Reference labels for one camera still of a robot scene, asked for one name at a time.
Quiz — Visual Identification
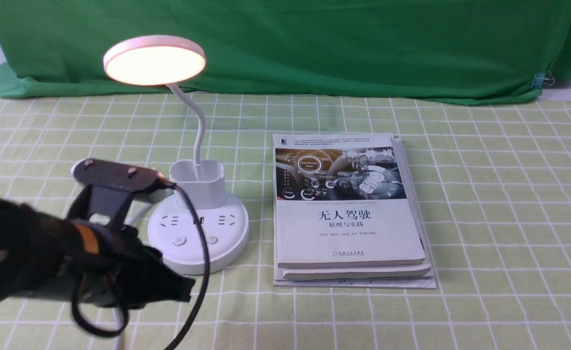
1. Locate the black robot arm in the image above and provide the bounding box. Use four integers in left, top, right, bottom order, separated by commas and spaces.
0, 198, 195, 310

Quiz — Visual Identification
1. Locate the black camera cable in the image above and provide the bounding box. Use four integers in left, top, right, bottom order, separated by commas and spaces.
70, 179, 211, 350

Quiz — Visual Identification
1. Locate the top white self-driving book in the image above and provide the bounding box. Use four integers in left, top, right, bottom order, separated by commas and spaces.
272, 134, 426, 269

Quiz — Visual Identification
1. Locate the white desk lamp with sockets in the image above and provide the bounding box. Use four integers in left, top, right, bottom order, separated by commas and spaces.
103, 34, 249, 275

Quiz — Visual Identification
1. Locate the blue binder clip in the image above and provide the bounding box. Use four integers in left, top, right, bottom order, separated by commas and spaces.
530, 71, 555, 90

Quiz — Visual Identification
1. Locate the white lamp power cable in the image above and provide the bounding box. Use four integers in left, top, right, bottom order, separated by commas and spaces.
112, 204, 153, 350

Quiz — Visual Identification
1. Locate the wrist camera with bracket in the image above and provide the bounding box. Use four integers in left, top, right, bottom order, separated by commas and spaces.
66, 158, 173, 232

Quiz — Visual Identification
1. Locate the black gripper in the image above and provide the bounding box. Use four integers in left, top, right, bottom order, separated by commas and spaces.
65, 219, 195, 310

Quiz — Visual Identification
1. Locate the green backdrop cloth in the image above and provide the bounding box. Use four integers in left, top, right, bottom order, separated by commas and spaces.
0, 0, 571, 105

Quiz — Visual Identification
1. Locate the green checkered tablecloth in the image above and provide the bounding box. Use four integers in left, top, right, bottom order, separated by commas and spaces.
0, 93, 571, 350

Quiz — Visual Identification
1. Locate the bottom white book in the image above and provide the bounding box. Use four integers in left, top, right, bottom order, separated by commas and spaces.
273, 139, 437, 290

